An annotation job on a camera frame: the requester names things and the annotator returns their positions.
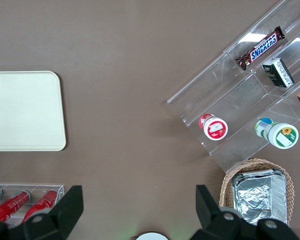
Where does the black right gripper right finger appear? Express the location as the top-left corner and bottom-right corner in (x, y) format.
(189, 184), (300, 240)

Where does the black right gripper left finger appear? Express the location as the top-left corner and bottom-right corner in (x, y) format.
(0, 185), (85, 240)

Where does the light wicker basket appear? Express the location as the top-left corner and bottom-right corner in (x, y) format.
(219, 157), (296, 228)

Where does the cream rectangular plastic tray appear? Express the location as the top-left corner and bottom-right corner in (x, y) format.
(0, 70), (67, 152)

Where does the clear acrylic bottle box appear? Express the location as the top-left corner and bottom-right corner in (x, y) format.
(0, 184), (65, 226)

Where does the aluminium foil food container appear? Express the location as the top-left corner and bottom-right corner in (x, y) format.
(231, 168), (290, 227)

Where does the white round object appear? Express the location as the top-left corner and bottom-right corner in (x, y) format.
(136, 231), (169, 240)

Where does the red-lidded yogurt cup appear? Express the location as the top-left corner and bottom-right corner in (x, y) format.
(198, 113), (229, 141)

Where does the green-lidded yogurt cup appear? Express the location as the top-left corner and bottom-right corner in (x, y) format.
(254, 117), (300, 150)

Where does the clear acrylic tiered display stand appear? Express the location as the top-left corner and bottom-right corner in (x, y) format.
(166, 0), (300, 175)

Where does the small black carton box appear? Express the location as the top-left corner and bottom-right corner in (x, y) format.
(261, 57), (295, 89)

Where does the Snickers chocolate bar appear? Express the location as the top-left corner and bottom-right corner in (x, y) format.
(235, 25), (286, 71)

